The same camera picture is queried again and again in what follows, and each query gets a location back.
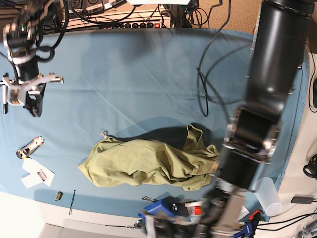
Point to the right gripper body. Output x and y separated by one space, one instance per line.
17 92

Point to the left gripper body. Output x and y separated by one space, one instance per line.
221 208

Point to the olive green t-shirt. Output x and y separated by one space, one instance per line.
113 162

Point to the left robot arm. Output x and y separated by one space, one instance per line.
251 137

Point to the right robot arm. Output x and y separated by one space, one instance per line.
22 39

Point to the black marker pen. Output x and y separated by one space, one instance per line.
4 101

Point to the blue plastic box with knob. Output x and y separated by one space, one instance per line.
171 206

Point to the white paper card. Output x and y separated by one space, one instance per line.
244 213

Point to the clear case with red part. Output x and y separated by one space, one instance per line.
195 208

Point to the blue orange clamp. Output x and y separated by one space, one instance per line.
248 229

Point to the orange grey utility knife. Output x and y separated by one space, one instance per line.
30 148

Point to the translucent plastic cup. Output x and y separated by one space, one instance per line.
267 196

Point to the white paper sheets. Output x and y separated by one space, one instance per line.
37 173

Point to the small black adapter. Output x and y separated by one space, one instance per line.
302 200

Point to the small green battery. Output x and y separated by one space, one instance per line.
59 196

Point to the blue table cloth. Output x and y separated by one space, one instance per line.
134 84

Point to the white power strip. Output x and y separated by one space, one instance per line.
140 18

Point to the metal key ring clip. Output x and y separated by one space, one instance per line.
146 198

